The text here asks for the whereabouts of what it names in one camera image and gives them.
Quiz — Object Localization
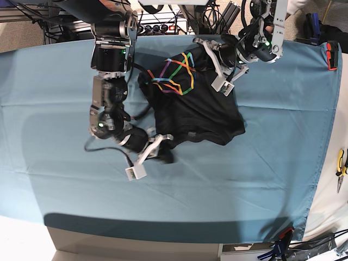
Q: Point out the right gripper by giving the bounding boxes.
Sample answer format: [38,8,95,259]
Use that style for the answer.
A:
[119,126,175,164]

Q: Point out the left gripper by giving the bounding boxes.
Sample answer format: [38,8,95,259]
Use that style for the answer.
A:
[192,34,250,82]

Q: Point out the dark grey T-shirt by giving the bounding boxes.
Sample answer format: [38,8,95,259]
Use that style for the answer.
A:
[138,47,245,149]

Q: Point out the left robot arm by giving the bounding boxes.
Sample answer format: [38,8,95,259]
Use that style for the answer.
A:
[193,1,288,83]

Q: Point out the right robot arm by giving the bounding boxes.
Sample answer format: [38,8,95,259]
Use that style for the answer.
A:
[56,1,174,164]

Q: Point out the white power strip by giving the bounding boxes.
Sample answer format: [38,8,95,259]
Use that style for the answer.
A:
[138,13,189,36]

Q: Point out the blue black clamp top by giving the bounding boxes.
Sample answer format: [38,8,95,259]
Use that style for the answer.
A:
[303,13,321,46]

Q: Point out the blue table cloth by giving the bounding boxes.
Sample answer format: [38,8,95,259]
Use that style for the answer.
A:
[1,40,343,243]

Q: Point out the orange black clamp top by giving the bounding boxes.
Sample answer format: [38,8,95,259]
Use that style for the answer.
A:
[326,41,339,71]

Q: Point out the orange blue clamp bottom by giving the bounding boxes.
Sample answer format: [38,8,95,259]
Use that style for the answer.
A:
[257,227,294,261]

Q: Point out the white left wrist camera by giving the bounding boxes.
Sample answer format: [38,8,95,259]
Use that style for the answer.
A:
[211,77,234,96]

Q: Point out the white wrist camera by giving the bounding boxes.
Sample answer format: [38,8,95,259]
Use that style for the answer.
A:
[211,77,234,96]
[125,165,147,181]

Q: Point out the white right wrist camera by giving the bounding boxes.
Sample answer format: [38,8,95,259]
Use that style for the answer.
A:
[125,165,147,181]

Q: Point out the yellow handled pliers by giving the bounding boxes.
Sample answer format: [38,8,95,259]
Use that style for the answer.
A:
[335,148,347,193]

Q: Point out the black bag with cords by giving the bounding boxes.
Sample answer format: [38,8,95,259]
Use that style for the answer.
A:
[285,229,347,260]

